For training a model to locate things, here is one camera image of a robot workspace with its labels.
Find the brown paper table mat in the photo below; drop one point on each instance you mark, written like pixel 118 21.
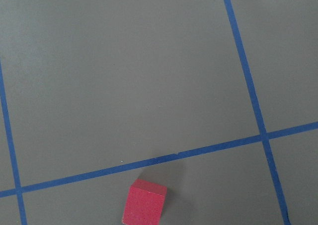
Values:
pixel 215 99

